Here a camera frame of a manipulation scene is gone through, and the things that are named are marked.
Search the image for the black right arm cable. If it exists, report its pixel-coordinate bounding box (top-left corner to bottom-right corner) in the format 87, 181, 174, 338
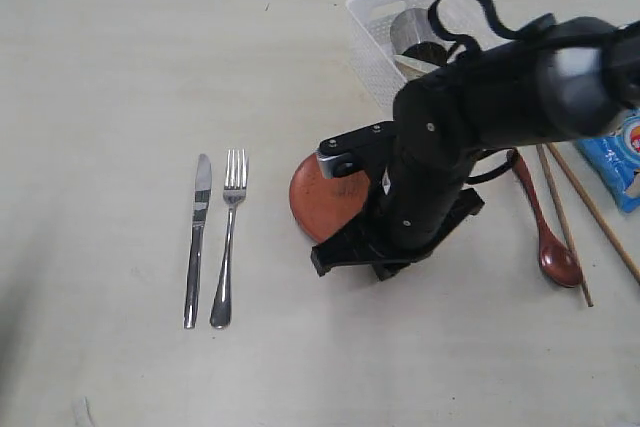
427, 0, 524, 183

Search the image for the blue chips bag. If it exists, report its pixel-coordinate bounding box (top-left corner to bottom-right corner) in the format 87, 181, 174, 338
573, 109, 639, 213

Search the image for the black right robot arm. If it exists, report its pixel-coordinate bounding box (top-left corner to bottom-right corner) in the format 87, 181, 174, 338
311, 17, 639, 280

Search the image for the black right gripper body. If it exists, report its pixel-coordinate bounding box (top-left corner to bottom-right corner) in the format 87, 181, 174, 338
372, 142, 476, 281

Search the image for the silver metal fork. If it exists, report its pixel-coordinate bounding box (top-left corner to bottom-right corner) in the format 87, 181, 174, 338
210, 149, 248, 329

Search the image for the wooden chopstick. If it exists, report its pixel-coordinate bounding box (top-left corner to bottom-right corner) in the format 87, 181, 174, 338
536, 145, 594, 308
546, 144, 640, 282

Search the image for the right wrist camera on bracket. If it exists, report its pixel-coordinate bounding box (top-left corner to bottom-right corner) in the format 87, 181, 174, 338
316, 121, 396, 180

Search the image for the brown wooden plate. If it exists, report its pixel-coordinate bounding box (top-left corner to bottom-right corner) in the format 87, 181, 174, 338
289, 154, 370, 244

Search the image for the dark red wooden spoon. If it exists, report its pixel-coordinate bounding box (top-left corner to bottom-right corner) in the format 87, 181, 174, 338
507, 149, 583, 288

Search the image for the silver table knife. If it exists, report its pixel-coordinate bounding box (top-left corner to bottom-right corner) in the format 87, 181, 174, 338
183, 154, 212, 329

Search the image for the white perforated plastic basket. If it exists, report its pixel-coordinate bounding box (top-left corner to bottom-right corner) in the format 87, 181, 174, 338
346, 0, 502, 119

